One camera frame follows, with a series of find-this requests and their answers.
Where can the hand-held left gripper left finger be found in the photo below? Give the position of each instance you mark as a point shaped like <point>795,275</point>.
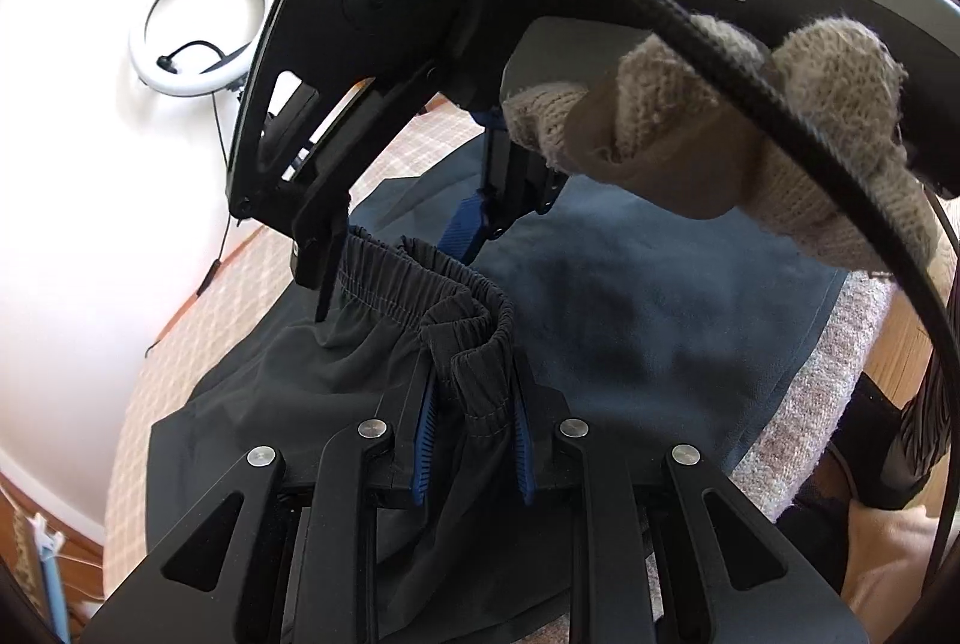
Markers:
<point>424,449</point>

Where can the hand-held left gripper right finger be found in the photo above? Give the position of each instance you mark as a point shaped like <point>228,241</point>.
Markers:
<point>523,449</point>

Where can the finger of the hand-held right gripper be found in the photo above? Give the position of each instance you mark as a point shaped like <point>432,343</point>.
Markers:
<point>322,224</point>
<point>463,228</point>

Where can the dark grey pants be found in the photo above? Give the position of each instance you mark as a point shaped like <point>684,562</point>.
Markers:
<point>637,299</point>

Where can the person's right hand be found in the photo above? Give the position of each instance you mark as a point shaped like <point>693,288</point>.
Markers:
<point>825,66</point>

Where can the blue plastic chair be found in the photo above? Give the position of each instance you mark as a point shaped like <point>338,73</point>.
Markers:
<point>56,599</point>

